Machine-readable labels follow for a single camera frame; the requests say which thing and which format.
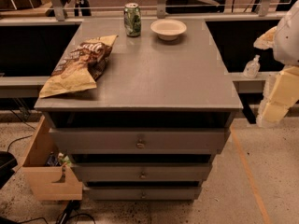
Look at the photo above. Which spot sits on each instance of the grey middle drawer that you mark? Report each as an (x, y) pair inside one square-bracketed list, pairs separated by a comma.
[(133, 172)]

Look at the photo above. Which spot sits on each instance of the snack items in box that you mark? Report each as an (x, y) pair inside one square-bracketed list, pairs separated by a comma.
[(59, 159)]

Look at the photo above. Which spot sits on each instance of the grey drawer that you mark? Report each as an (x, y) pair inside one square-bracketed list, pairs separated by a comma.
[(139, 141), (142, 193), (133, 172)]

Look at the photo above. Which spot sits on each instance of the light wooden side box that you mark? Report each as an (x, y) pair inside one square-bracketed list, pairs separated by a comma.
[(48, 183)]

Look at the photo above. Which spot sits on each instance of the grey top drawer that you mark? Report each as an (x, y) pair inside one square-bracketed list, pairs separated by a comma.
[(139, 141)]

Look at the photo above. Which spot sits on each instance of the grey drawer cabinet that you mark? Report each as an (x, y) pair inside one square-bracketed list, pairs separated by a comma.
[(149, 84)]

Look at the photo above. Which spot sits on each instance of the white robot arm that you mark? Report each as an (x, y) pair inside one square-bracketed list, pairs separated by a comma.
[(283, 39)]

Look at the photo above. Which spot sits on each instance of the clear sanitizer bottle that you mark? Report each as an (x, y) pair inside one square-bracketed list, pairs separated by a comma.
[(252, 68)]

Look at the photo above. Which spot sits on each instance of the black object at left edge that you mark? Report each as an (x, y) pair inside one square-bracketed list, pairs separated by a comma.
[(7, 163)]

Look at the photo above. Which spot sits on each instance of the grey shelf rail right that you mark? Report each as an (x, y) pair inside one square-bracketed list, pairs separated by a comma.
[(247, 85)]

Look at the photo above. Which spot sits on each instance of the grey bottom drawer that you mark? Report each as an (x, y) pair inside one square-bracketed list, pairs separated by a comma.
[(142, 193)]

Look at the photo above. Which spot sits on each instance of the grey shelf rail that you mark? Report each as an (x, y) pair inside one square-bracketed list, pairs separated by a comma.
[(21, 87), (247, 85)]

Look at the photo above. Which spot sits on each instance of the white paper bowl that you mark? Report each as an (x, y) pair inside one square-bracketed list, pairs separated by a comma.
[(168, 30)]

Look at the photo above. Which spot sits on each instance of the grey shelf rail left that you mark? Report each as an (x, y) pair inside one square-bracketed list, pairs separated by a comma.
[(21, 87)]

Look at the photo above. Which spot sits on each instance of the green soda can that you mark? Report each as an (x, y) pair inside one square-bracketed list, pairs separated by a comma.
[(132, 19)]

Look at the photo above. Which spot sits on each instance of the brown yellow chip bag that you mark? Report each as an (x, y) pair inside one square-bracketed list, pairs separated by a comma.
[(80, 69)]

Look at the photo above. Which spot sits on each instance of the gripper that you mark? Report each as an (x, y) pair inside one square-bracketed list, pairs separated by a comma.
[(288, 39)]

